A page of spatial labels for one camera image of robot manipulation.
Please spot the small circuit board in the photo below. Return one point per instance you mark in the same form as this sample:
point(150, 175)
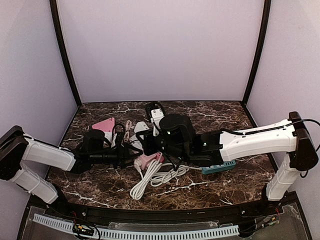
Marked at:
point(83, 230)

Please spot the teal power strip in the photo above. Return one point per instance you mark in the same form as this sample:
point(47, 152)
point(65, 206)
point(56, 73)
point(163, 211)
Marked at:
point(228, 165)

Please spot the white power strip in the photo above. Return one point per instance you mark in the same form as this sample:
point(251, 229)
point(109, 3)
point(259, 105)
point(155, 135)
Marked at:
point(140, 126)

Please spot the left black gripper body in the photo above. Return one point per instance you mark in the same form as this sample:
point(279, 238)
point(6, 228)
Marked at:
point(119, 154)

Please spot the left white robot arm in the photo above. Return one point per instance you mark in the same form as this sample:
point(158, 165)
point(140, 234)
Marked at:
point(16, 147)

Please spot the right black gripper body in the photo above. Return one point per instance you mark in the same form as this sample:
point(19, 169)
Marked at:
point(148, 144)

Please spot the white and pink cube socket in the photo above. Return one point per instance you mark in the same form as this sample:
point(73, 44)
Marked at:
point(143, 161)

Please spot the right black frame post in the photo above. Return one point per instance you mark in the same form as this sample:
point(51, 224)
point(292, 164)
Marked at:
point(258, 52)

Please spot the white slotted cable duct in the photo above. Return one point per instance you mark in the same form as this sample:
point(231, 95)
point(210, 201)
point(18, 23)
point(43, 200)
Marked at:
point(119, 234)

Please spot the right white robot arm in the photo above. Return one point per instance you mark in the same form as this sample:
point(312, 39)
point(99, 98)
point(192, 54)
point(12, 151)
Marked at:
point(289, 136)

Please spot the black frame post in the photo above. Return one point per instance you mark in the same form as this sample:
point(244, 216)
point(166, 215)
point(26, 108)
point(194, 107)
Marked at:
point(63, 51)
point(258, 52)

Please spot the pink triangular power socket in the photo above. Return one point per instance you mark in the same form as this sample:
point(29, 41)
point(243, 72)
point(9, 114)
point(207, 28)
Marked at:
point(105, 126)

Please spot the left black frame post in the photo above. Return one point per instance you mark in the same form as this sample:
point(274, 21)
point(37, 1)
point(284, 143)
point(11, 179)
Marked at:
point(63, 51)

